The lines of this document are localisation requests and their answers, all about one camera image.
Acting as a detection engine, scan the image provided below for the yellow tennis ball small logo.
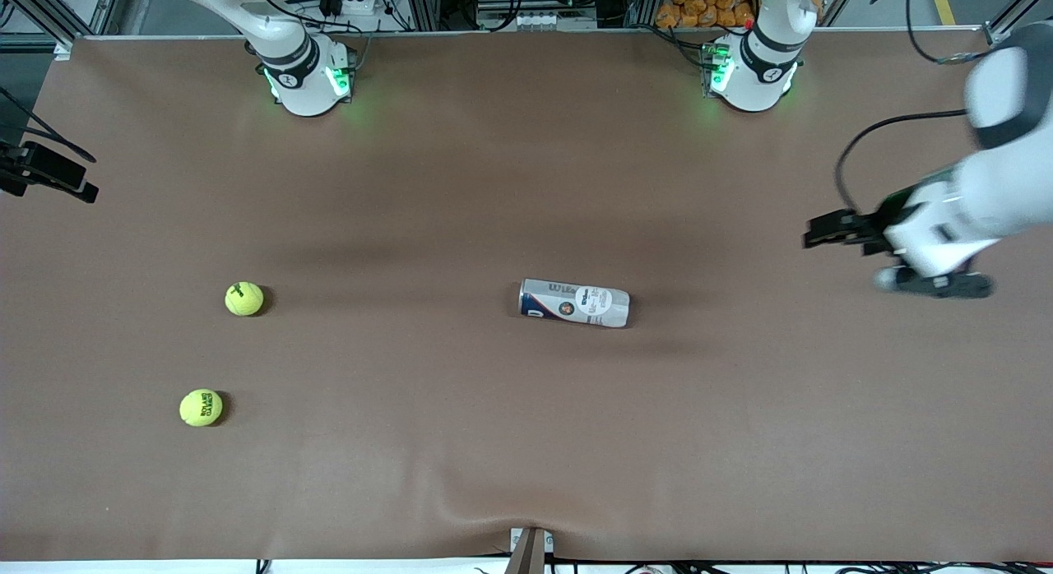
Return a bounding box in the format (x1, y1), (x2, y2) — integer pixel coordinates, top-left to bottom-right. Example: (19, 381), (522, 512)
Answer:
(225, 281), (265, 317)

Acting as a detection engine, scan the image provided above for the yellow ball Roland Garros print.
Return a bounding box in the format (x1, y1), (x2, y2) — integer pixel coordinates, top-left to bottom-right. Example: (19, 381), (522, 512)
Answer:
(179, 389), (224, 428)

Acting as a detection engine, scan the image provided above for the white blue tennis ball can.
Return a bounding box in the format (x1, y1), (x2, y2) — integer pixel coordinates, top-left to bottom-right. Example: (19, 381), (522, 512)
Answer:
(518, 278), (631, 329)

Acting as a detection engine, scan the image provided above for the brown table mat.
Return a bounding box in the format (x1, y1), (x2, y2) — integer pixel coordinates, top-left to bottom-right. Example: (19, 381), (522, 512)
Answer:
(0, 27), (1053, 562)

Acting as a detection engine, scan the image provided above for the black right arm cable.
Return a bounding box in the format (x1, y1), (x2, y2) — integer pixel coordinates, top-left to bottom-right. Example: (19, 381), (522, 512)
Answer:
(0, 85), (98, 164)

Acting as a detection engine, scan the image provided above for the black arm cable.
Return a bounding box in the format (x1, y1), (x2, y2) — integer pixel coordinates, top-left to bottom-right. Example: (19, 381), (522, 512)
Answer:
(0, 85), (98, 164)
(835, 0), (992, 217)

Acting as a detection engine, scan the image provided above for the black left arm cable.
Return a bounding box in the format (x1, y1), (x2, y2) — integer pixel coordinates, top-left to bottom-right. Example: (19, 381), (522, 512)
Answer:
(835, 0), (992, 217)

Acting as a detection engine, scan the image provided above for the aluminium corner frame beam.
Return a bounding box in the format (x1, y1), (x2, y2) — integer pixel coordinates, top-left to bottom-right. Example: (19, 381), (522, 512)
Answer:
(0, 0), (124, 57)
(983, 0), (1053, 49)

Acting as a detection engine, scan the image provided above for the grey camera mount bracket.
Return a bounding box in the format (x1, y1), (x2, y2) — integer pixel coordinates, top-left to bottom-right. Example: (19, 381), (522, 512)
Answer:
(503, 526), (554, 574)

